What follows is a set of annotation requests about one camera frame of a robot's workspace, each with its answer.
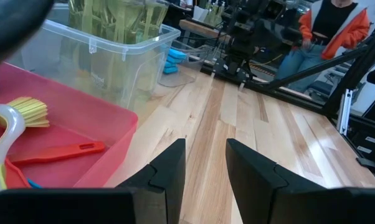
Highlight large clear plastic bin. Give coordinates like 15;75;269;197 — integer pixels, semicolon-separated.
6;2;182;111

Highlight person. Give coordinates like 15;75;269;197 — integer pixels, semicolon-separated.
274;0;373;94

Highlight small clear plastic bin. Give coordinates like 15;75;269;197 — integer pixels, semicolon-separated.
158;40;213;88

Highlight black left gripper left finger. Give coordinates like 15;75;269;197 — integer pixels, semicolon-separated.
0;138;188;224

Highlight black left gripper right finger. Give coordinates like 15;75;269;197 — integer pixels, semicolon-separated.
225;138;375;224

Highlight wooden workbench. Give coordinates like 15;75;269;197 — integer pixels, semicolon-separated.
178;18;238;43

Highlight pink plastic tray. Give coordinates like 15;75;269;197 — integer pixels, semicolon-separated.
0;62;139;189

